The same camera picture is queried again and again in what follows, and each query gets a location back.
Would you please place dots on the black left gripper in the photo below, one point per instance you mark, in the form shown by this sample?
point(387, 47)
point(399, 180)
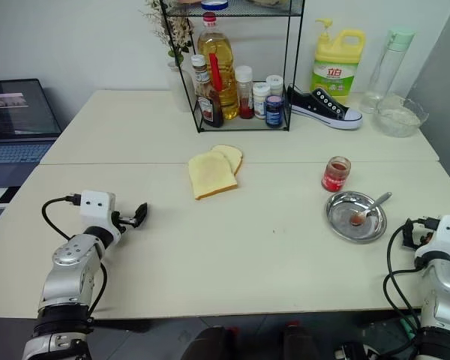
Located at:
point(125, 220)

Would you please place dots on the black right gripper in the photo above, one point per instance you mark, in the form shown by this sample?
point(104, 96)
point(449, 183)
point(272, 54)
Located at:
point(423, 237)

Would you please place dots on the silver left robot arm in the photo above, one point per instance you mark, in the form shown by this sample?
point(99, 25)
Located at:
point(69, 270)

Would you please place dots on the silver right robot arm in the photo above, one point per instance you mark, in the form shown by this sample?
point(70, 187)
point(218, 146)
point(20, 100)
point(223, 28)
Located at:
point(444, 288)

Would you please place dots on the large white bread slice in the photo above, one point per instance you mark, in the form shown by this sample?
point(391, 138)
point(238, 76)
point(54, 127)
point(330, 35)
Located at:
point(211, 176)

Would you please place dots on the red jam jar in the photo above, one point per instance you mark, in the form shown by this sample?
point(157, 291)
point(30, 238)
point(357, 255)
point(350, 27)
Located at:
point(336, 175)

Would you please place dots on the small white bread slice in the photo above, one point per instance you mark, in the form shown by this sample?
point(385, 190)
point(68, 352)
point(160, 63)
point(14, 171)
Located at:
point(230, 153)

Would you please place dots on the metal spoon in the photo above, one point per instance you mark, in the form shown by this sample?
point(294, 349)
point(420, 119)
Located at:
point(375, 206)

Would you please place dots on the round metal plate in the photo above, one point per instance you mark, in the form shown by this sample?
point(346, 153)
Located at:
point(354, 221)

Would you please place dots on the clear glass bowl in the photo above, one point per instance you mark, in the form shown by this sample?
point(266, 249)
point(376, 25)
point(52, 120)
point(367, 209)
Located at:
point(399, 116)

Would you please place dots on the white vase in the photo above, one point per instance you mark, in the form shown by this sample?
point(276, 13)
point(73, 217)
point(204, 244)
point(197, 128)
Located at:
point(180, 88)

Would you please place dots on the brown sauce bottle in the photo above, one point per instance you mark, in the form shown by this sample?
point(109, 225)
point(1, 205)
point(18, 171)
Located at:
point(206, 97)

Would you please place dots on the open laptop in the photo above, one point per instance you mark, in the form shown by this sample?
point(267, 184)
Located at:
point(17, 120)

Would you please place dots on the black and white sneaker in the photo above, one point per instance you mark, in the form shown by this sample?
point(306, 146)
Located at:
point(318, 105)

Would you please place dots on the red spice bottle white cap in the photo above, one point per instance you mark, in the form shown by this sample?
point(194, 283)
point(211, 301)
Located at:
point(245, 93)

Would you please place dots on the yellow cooking oil bottle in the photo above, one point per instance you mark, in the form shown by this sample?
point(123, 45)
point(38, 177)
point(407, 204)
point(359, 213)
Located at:
point(218, 71)

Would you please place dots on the clear bottle green cap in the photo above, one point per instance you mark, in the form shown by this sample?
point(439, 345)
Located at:
point(386, 71)

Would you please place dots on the white jar orange label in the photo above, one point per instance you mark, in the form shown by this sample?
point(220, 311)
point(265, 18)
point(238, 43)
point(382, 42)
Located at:
point(260, 99)

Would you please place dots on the dark blue jar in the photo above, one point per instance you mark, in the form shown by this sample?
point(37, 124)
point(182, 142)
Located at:
point(273, 111)

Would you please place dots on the yellow dish soap bottle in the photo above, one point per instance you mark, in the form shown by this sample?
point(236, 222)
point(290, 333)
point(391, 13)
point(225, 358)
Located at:
point(335, 67)

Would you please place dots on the small white jar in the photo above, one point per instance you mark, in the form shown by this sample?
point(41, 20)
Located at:
point(274, 84)

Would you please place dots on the dried flower bunch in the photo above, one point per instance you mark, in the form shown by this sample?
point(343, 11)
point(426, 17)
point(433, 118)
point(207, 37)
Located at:
point(174, 28)

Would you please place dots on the blue and white lid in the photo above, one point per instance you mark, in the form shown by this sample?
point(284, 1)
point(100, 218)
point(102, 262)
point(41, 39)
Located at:
point(214, 4)

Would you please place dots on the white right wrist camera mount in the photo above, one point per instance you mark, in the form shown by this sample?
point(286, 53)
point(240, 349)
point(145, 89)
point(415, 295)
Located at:
point(448, 234)

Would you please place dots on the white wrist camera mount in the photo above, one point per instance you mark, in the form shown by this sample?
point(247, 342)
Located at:
point(95, 208)
point(448, 234)

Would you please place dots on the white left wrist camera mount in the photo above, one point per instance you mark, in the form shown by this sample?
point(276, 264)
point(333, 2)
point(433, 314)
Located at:
point(95, 208)

